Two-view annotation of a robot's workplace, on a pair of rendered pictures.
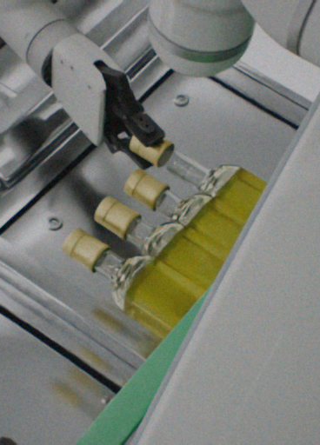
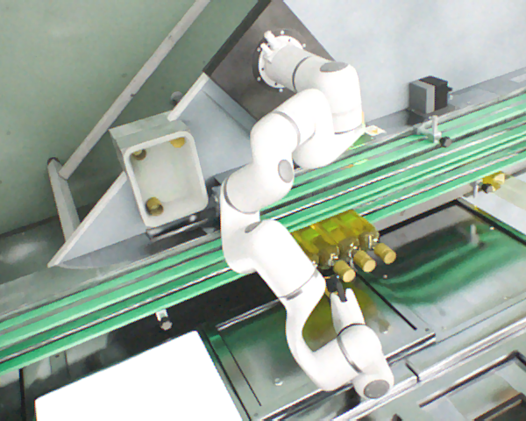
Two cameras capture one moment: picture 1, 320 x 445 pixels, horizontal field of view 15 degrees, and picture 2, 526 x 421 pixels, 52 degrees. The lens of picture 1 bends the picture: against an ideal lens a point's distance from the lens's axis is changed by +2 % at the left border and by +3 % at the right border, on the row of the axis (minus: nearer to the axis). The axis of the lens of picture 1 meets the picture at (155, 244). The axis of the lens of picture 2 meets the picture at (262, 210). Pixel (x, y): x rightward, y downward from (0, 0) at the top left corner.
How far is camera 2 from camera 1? 1.85 m
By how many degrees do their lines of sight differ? 87
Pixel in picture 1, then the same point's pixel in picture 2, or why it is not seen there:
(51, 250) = (390, 318)
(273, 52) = (206, 394)
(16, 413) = (422, 280)
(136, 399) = (398, 153)
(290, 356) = not seen: outside the picture
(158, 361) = (386, 159)
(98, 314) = (379, 286)
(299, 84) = (209, 370)
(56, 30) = not seen: hidden behind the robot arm
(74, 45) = (352, 313)
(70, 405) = (401, 277)
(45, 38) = not seen: hidden behind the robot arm
